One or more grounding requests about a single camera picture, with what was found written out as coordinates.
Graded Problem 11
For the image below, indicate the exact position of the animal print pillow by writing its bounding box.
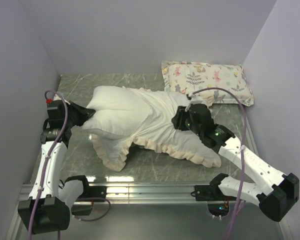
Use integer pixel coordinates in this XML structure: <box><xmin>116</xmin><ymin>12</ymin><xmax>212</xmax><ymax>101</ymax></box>
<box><xmin>161</xmin><ymin>61</ymin><xmax>254</xmax><ymax>107</ymax></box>

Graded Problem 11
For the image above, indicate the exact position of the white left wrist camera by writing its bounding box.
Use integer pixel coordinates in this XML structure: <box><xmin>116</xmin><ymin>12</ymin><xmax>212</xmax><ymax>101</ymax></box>
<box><xmin>45</xmin><ymin>98</ymin><xmax>61</xmax><ymax>107</ymax></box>

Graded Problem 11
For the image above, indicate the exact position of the aluminium mounting rail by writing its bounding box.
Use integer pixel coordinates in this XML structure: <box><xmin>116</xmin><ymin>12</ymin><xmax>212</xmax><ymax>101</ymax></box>
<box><xmin>19</xmin><ymin>106</ymin><xmax>283</xmax><ymax>206</ymax></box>

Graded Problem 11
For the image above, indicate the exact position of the grey and cream ruffled pillowcase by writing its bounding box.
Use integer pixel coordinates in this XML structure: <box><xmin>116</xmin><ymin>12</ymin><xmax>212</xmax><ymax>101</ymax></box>
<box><xmin>90</xmin><ymin>87</ymin><xmax>222</xmax><ymax>172</ymax></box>

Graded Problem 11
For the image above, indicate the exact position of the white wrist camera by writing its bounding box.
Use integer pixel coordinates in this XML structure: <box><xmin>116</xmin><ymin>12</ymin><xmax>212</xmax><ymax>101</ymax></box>
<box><xmin>185</xmin><ymin>94</ymin><xmax>209</xmax><ymax>112</ymax></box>
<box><xmin>45</xmin><ymin>98</ymin><xmax>61</xmax><ymax>107</ymax></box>

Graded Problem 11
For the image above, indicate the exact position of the black left base box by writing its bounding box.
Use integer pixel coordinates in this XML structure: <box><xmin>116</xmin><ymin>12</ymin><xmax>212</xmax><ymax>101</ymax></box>
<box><xmin>71</xmin><ymin>201</ymin><xmax>93</xmax><ymax>216</ymax></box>

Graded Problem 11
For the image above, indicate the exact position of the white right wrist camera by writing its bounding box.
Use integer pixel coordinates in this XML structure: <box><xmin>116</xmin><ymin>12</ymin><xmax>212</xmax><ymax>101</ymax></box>
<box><xmin>185</xmin><ymin>94</ymin><xmax>209</xmax><ymax>112</ymax></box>

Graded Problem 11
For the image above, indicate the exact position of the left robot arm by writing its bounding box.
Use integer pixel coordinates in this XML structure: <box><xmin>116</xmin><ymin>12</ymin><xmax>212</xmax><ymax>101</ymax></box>
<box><xmin>17</xmin><ymin>99</ymin><xmax>96</xmax><ymax>236</ymax></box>

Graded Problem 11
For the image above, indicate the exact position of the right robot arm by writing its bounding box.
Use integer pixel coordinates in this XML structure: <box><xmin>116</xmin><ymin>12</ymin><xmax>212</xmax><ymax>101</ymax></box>
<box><xmin>171</xmin><ymin>103</ymin><xmax>300</xmax><ymax>222</ymax></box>

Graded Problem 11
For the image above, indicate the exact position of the white pillow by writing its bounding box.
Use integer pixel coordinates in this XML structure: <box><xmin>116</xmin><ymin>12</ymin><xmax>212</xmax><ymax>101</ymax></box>
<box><xmin>82</xmin><ymin>86</ymin><xmax>152</xmax><ymax>140</ymax></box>

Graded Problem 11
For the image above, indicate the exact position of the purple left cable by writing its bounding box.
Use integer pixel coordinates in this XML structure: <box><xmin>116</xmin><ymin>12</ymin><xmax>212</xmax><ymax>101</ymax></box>
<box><xmin>27</xmin><ymin>90</ymin><xmax>111</xmax><ymax>240</ymax></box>

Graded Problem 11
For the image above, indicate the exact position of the right base electronics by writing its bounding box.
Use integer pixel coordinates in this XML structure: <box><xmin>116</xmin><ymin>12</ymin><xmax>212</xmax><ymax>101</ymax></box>
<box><xmin>207</xmin><ymin>203</ymin><xmax>233</xmax><ymax>219</ymax></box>

